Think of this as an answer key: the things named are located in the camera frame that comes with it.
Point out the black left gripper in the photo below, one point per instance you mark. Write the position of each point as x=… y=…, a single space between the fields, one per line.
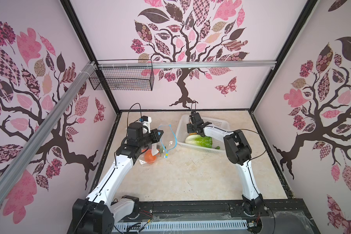
x=155 y=137

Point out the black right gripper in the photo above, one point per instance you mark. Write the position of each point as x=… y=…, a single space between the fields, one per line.
x=188 y=126

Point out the clear blue-zipper zip bag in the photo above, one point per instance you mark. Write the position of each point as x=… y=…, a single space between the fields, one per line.
x=168 y=141

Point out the orange toy pumpkin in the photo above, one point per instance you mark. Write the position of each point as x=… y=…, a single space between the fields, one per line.
x=149 y=158

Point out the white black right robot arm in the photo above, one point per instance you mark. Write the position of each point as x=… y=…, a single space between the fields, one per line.
x=238 y=152

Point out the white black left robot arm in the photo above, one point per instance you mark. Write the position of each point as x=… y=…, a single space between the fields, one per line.
x=98 y=213

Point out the green toy cabbage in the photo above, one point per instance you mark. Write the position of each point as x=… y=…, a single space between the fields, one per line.
x=199 y=141

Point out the white perforated plastic basket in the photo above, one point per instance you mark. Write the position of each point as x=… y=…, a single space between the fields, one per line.
x=217 y=130

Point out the black base platform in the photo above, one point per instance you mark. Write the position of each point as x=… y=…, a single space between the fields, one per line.
x=276 y=216

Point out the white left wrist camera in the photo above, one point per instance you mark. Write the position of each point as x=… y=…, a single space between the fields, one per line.
x=146 y=121

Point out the aluminium rail back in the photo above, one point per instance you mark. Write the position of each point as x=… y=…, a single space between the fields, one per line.
x=193 y=64

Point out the aluminium rail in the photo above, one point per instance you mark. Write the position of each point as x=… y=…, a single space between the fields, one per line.
x=12 y=174
x=193 y=64

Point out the black wire mesh basket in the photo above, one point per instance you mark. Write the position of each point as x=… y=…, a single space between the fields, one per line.
x=123 y=75

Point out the white slotted cable duct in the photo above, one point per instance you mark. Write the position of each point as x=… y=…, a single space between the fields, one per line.
x=179 y=226

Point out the aluminium rail left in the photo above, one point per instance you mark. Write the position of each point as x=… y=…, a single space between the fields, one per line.
x=12 y=174

